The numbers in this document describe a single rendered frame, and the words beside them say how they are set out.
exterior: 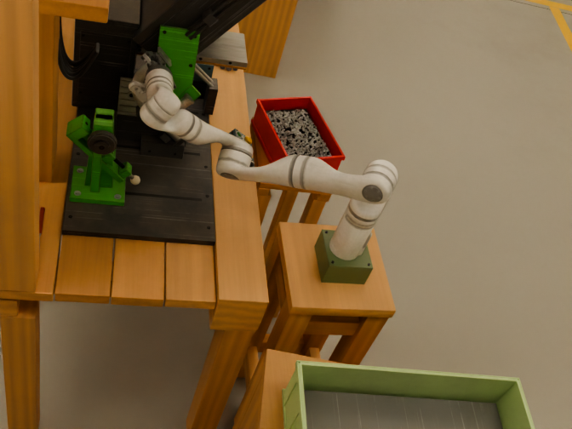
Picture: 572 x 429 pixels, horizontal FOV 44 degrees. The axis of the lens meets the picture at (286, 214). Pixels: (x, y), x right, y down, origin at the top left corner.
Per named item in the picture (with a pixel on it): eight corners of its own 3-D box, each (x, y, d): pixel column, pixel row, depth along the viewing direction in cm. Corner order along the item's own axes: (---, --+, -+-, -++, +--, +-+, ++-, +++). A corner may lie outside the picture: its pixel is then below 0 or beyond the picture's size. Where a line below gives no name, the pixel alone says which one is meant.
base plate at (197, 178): (203, 25, 275) (203, 21, 274) (214, 246, 203) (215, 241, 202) (91, 8, 265) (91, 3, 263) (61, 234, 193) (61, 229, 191)
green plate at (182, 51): (188, 87, 221) (198, 22, 210) (190, 98, 215) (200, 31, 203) (151, 83, 218) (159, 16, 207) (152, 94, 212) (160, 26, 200)
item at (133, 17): (134, 57, 248) (143, -31, 224) (130, 114, 228) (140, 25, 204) (79, 49, 244) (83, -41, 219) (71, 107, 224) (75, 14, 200)
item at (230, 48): (242, 41, 236) (243, 33, 234) (245, 71, 226) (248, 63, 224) (122, 23, 226) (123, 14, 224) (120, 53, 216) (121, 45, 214)
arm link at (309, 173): (293, 195, 194) (305, 175, 201) (389, 211, 185) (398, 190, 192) (289, 168, 189) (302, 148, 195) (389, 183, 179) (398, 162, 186)
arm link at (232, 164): (208, 169, 198) (293, 183, 189) (218, 138, 200) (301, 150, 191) (220, 180, 206) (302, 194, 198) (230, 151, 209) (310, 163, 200)
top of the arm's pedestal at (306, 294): (369, 236, 232) (374, 227, 229) (391, 318, 211) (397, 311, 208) (276, 229, 223) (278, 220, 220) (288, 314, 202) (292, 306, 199)
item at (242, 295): (229, 30, 301) (236, -1, 290) (258, 332, 203) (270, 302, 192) (196, 25, 298) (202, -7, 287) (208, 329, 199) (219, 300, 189)
